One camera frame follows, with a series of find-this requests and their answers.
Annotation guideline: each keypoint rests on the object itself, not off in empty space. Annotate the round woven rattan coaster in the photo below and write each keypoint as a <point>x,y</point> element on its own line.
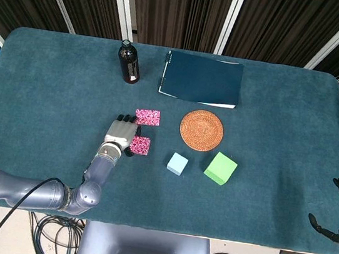
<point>201,131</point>

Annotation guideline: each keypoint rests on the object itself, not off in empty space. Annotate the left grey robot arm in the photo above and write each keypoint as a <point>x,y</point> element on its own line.
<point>100,166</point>

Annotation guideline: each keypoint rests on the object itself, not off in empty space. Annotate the grey robot torso base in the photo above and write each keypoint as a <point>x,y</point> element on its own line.
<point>145,253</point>

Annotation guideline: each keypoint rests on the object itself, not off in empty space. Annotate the green foam cube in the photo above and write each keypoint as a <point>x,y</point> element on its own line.
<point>220,169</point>

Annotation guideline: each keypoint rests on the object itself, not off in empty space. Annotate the pink patterned rectangular packet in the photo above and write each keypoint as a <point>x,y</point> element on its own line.
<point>148,117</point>
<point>141,146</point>

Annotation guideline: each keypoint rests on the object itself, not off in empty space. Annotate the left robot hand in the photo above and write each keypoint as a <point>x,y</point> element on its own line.
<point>121,133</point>

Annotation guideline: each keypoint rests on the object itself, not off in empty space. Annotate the brown glass bottle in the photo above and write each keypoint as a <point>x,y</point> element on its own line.
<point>129,64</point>

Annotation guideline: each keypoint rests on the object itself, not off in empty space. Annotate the teal table cloth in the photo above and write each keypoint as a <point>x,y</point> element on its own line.
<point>240,206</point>

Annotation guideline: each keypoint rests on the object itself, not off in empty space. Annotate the light blue cube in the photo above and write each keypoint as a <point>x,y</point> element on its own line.
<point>177,164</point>

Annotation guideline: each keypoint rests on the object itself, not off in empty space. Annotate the dark blue notebook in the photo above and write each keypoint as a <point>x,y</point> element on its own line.
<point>201,79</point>

